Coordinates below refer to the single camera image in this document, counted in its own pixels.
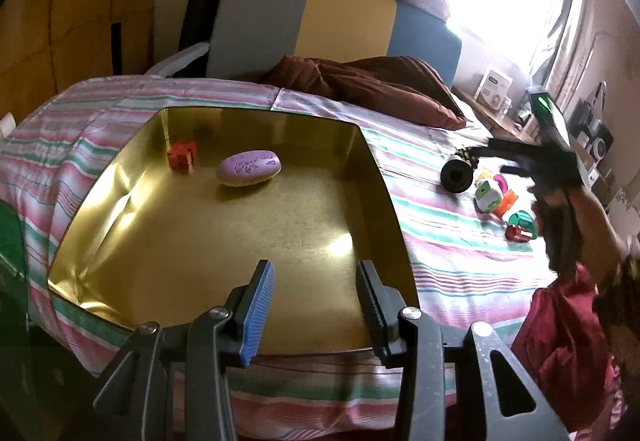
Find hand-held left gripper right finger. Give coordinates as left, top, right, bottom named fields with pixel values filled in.
left=355, top=259, right=571, bottom=441

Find white green toy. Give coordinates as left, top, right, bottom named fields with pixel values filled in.
left=474, top=181, right=501, bottom=214

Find person's red clothing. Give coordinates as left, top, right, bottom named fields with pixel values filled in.
left=510, top=263, right=626, bottom=434

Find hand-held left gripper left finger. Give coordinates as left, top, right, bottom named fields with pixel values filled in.
left=92, top=259, right=276, bottom=441

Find grey yellow blue headboard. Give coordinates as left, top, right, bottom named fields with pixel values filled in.
left=204, top=0, right=462, bottom=88

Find person's right forearm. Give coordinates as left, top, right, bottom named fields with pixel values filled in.
left=567, top=188, right=640, bottom=322

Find wooden nightstand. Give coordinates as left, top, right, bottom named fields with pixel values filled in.
left=451, top=86, right=543, bottom=139

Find translucent red toy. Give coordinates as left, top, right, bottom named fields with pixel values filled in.
left=505, top=224, right=538, bottom=243

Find black cylinder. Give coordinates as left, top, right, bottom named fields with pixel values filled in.
left=440, top=157, right=475, bottom=192

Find wooden wardrobe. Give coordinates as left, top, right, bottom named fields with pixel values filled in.
left=0, top=0, right=167, bottom=122

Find white chair armrest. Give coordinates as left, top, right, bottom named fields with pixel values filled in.
left=146, top=41, right=209, bottom=77

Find brown blanket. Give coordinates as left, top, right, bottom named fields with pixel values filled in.
left=260, top=54, right=468, bottom=131

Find orange toy piece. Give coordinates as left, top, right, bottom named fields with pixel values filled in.
left=496, top=190, right=521, bottom=217

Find black silver stereo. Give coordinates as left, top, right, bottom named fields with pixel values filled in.
left=570, top=81, right=617, bottom=174

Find small red toy block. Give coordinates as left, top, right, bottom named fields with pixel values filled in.
left=167, top=140, right=198, bottom=173

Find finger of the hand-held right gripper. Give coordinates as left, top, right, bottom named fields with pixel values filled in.
left=500, top=162, right=543, bottom=179
left=486, top=137, right=546, bottom=161

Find purple soap bar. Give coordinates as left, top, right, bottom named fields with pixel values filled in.
left=216, top=149, right=282, bottom=187

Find grey side curtain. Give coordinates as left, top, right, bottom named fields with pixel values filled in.
left=530, top=0, right=598, bottom=97

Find striped bedsheet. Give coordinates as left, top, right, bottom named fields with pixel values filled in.
left=0, top=74, right=563, bottom=424

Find gold metal tin box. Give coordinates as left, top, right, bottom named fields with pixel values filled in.
left=46, top=106, right=421, bottom=356

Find green plastic toy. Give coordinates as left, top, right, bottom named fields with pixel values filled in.
left=507, top=210, right=537, bottom=229

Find white cardboard box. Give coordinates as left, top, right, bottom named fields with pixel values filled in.
left=474, top=68, right=514, bottom=113

